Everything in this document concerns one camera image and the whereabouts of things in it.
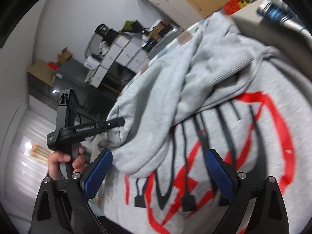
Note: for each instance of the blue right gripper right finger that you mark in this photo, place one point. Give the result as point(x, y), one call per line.
point(223, 174)

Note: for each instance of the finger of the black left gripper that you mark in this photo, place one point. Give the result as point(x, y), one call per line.
point(99, 127)

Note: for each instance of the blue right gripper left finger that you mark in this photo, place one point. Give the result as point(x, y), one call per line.
point(94, 174)

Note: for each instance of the grey hoodie with red print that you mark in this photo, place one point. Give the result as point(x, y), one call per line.
point(223, 91)

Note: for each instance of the person's left hand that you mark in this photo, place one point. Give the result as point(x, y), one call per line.
point(58, 157)

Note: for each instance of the dark grey refrigerator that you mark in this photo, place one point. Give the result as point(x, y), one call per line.
point(94, 103)

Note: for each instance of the white electric kettle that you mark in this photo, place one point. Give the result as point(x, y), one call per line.
point(91, 63)

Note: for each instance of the cardboard box on fridge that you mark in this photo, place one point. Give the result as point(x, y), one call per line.
point(64, 56)

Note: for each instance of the white curtain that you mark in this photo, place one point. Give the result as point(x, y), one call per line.
point(26, 166)

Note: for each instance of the black coffee machine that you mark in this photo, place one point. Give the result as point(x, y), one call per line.
point(108, 34)

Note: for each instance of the white drawer desk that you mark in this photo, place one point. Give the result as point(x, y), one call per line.
point(126, 50)

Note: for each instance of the silver suitcase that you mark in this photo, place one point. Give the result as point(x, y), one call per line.
point(164, 41)

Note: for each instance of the white two-door cabinet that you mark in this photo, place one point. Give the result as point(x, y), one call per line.
point(180, 11)

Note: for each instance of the orange toy pile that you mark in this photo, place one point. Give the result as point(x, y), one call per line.
point(232, 6)

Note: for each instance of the blue white plaid blanket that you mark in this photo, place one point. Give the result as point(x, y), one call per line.
point(278, 11)

